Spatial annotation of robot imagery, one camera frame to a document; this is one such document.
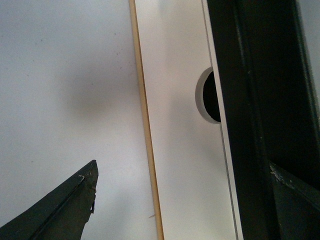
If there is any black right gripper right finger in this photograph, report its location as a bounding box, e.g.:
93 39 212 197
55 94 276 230
269 162 320 240

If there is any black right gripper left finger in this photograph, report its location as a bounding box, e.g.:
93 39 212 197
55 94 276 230
0 160 99 240

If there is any black drawer handle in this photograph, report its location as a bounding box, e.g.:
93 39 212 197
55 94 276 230
208 0 320 240

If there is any white drawer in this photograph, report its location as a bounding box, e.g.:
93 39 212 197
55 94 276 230
202 0 244 240
135 0 237 240

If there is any wooden two-drawer cabinet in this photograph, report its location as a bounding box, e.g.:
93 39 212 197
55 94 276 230
129 0 165 240

